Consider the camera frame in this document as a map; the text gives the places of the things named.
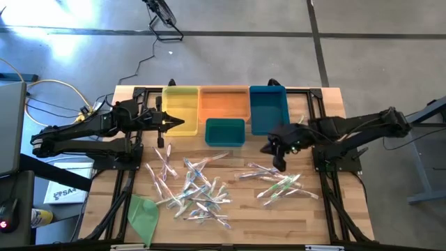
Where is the dark blue floor bar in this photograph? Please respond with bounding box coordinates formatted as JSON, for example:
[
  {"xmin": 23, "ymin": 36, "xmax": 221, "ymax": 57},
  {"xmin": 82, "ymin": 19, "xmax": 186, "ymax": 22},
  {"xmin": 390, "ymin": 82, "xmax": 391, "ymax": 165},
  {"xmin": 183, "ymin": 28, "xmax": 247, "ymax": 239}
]
[{"xmin": 0, "ymin": 73, "xmax": 39, "ymax": 83}]

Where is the black floor fan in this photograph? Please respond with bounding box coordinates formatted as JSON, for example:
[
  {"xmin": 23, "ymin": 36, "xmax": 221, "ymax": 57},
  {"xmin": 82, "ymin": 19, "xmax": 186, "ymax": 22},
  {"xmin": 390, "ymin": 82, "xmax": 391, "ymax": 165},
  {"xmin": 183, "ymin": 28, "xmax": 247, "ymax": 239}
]
[{"xmin": 141, "ymin": 0, "xmax": 185, "ymax": 42}]

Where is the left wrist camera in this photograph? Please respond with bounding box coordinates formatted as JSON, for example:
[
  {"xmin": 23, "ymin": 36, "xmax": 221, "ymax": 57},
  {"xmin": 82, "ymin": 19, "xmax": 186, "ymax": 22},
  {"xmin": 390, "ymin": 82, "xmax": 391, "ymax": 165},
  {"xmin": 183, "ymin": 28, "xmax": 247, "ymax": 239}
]
[{"xmin": 114, "ymin": 100, "xmax": 139, "ymax": 119}]

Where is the black desk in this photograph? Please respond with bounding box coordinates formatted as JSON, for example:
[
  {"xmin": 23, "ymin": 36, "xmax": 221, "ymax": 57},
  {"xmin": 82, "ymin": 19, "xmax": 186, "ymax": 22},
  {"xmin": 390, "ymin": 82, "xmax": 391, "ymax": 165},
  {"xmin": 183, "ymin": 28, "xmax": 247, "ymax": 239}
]
[{"xmin": 0, "ymin": 153, "xmax": 93, "ymax": 248}]

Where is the purple bristle wrapped toothbrush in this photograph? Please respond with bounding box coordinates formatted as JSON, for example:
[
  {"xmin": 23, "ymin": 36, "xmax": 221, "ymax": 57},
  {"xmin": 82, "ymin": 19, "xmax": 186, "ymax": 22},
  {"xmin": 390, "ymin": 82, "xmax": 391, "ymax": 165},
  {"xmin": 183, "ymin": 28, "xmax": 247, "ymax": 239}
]
[{"xmin": 183, "ymin": 214, "xmax": 229, "ymax": 222}]

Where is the yellow spray can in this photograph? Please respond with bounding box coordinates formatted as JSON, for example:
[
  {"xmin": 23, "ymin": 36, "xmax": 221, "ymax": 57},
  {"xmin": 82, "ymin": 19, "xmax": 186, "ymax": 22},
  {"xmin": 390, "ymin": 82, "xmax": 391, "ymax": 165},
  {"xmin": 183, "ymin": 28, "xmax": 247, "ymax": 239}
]
[{"xmin": 30, "ymin": 208, "xmax": 54, "ymax": 229}]

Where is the yellow cable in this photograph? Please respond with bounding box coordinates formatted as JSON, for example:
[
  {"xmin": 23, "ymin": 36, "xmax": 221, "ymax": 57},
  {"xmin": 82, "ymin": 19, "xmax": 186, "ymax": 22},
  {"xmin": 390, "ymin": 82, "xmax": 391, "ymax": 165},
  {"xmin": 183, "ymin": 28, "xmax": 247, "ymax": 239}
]
[{"xmin": 0, "ymin": 57, "xmax": 95, "ymax": 127}]

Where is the white label strip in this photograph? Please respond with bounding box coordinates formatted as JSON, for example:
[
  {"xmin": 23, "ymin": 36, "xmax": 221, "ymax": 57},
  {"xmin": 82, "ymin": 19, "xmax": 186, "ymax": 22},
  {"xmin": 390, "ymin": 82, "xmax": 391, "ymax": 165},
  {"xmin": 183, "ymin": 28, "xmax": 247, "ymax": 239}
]
[
  {"xmin": 305, "ymin": 245, "xmax": 345, "ymax": 251},
  {"xmin": 110, "ymin": 244, "xmax": 146, "ymax": 251}
]

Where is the green cloth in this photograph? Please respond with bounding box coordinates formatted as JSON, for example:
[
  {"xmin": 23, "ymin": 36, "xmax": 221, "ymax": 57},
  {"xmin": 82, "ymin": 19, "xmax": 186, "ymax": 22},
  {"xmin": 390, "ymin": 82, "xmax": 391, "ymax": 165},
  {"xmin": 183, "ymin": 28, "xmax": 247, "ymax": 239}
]
[{"xmin": 127, "ymin": 194, "xmax": 160, "ymax": 248}]

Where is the blue white wrapped toothbrush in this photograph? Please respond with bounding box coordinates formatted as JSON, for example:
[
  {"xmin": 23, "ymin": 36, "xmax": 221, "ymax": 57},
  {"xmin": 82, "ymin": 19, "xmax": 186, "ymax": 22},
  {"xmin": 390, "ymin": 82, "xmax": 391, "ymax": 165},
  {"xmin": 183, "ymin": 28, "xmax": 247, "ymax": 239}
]
[{"xmin": 155, "ymin": 185, "xmax": 209, "ymax": 206}]

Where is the black aluminium table frame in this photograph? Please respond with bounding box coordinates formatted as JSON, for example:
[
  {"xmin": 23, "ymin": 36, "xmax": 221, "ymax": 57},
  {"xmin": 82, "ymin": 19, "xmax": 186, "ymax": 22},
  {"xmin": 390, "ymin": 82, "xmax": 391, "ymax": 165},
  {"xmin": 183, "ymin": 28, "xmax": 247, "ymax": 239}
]
[
  {"xmin": 284, "ymin": 86, "xmax": 374, "ymax": 243},
  {"xmin": 79, "ymin": 86, "xmax": 164, "ymax": 242}
]

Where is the yellow plastic bin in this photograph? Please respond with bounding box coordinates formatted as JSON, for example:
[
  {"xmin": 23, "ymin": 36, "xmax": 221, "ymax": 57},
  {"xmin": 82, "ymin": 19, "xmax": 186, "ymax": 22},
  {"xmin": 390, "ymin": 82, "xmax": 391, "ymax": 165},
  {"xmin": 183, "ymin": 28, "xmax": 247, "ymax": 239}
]
[{"xmin": 161, "ymin": 86, "xmax": 200, "ymax": 137}]

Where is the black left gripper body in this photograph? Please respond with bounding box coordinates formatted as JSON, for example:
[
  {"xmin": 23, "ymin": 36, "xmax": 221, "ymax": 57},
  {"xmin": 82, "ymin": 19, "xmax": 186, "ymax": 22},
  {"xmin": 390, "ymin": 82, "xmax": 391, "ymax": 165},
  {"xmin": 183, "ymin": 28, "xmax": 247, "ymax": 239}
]
[{"xmin": 137, "ymin": 96, "xmax": 168, "ymax": 149}]

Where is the grey laptop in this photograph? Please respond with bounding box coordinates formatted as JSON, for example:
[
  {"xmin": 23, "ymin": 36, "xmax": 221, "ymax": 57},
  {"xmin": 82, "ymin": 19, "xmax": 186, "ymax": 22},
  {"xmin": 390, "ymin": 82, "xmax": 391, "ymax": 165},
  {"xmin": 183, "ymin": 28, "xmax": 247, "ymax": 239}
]
[{"xmin": 0, "ymin": 82, "xmax": 28, "ymax": 176}]

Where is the grey desk leg frame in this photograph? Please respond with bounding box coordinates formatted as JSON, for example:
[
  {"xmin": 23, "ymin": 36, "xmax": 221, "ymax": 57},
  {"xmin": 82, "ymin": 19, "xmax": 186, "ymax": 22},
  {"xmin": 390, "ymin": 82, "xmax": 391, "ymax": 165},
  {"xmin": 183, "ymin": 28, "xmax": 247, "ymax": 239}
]
[{"xmin": 406, "ymin": 96, "xmax": 446, "ymax": 206}]

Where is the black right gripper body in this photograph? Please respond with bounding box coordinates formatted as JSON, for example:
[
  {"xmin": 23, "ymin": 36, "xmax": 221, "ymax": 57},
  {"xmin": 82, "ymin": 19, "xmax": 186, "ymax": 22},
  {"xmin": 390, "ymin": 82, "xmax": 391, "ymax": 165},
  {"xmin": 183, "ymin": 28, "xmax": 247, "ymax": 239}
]
[{"xmin": 267, "ymin": 123, "xmax": 309, "ymax": 172}]

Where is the clear plastic wrapped toothbrush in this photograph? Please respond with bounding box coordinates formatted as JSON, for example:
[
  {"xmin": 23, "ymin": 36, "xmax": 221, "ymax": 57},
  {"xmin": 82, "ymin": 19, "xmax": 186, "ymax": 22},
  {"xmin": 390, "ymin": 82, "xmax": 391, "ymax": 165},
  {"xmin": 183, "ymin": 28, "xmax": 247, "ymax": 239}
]
[{"xmin": 284, "ymin": 188, "xmax": 320, "ymax": 200}]

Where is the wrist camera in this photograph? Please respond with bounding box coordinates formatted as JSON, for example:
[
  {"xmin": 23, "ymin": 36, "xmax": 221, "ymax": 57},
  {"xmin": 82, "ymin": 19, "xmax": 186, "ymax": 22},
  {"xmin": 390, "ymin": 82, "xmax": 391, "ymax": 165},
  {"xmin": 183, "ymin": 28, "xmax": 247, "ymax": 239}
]
[
  {"xmin": 114, "ymin": 100, "xmax": 139, "ymax": 119},
  {"xmin": 278, "ymin": 125, "xmax": 305, "ymax": 144}
]

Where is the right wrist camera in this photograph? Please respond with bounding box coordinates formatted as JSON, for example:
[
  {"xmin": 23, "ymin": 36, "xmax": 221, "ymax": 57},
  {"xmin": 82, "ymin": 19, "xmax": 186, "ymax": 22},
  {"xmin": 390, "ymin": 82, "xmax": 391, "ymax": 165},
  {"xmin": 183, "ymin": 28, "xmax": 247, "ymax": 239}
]
[{"xmin": 278, "ymin": 125, "xmax": 305, "ymax": 144}]

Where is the white printed box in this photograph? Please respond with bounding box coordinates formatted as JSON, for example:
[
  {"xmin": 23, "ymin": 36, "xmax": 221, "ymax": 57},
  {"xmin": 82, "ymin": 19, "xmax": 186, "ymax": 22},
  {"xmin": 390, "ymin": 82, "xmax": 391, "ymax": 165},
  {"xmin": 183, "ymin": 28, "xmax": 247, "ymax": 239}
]
[{"xmin": 43, "ymin": 162, "xmax": 94, "ymax": 205}]

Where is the orange plastic bin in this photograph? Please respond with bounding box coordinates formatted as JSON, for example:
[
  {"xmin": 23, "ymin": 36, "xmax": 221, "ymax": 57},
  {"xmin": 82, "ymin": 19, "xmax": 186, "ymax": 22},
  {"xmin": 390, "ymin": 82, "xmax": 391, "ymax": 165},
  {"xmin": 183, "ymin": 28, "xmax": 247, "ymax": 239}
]
[{"xmin": 198, "ymin": 85, "xmax": 252, "ymax": 123}]

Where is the black computer mouse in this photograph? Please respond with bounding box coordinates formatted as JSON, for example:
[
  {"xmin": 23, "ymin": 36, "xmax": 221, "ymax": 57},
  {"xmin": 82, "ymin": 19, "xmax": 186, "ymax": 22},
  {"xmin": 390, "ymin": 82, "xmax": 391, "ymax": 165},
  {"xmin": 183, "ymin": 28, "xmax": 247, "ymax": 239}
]
[{"xmin": 0, "ymin": 197, "xmax": 20, "ymax": 234}]

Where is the small teal plastic bin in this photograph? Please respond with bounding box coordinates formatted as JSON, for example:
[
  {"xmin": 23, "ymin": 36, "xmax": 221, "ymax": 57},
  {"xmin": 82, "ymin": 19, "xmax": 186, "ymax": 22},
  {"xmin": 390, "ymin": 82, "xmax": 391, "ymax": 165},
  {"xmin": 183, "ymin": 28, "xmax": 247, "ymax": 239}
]
[{"xmin": 204, "ymin": 117, "xmax": 247, "ymax": 148}]

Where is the large blue plastic bin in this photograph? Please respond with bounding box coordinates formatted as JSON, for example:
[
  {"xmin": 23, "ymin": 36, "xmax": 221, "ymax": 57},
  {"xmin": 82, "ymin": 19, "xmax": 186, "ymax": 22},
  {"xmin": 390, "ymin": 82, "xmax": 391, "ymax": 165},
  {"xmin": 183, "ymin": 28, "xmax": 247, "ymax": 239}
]
[{"xmin": 249, "ymin": 85, "xmax": 291, "ymax": 137}]

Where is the black fan power cable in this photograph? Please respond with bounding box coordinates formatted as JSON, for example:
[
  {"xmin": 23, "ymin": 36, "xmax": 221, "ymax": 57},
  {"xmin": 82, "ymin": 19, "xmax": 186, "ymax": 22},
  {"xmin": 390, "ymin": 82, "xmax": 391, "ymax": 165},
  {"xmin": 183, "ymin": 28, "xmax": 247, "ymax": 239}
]
[{"xmin": 95, "ymin": 37, "xmax": 157, "ymax": 105}]

